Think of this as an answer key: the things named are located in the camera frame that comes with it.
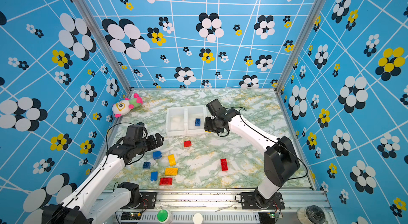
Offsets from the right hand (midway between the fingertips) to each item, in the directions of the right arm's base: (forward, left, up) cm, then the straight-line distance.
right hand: (207, 127), depth 85 cm
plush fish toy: (+18, +56, -4) cm, 59 cm away
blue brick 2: (-22, +28, -12) cm, 37 cm away
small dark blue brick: (-17, +32, -10) cm, 38 cm away
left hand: (-6, +26, -2) cm, 27 cm away
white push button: (-40, +3, -5) cm, 40 cm away
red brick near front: (-25, +21, -10) cm, 34 cm away
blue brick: (+10, +7, -10) cm, 16 cm away
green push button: (-39, +17, -2) cm, 43 cm away
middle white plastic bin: (+18, +10, -10) cm, 22 cm away
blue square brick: (-11, +28, -11) cm, 32 cm away
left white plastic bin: (+11, +21, -11) cm, 26 cm away
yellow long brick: (-19, +19, -13) cm, 30 cm away
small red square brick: (-4, +12, -12) cm, 17 cm away
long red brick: (-16, -9, -11) cm, 21 cm away
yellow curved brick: (-14, +19, -11) cm, 26 cm away
